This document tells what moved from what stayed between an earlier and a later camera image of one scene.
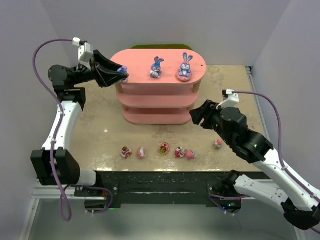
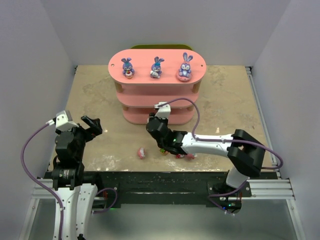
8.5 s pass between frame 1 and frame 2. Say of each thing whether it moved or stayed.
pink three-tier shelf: stayed
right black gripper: moved
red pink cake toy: stayed
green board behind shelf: stayed
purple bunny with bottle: stayed
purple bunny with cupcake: moved
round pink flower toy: stayed
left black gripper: moved
